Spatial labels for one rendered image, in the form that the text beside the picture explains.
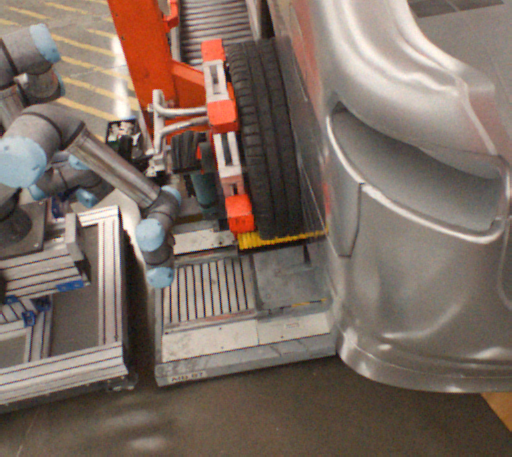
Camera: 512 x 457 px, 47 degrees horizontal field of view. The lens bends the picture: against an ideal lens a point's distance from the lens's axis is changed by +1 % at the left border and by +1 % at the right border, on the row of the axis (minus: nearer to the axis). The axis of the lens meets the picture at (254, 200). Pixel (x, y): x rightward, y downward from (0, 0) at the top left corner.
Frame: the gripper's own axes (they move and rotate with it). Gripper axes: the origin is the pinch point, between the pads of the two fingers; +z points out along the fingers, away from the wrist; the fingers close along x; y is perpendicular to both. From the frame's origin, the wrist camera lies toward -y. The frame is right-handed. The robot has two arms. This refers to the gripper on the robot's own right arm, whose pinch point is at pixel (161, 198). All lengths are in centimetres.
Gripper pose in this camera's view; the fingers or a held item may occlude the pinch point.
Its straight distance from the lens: 187.7
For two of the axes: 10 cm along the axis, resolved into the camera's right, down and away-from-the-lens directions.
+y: -1.2, -7.1, -7.0
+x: -9.8, 1.7, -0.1
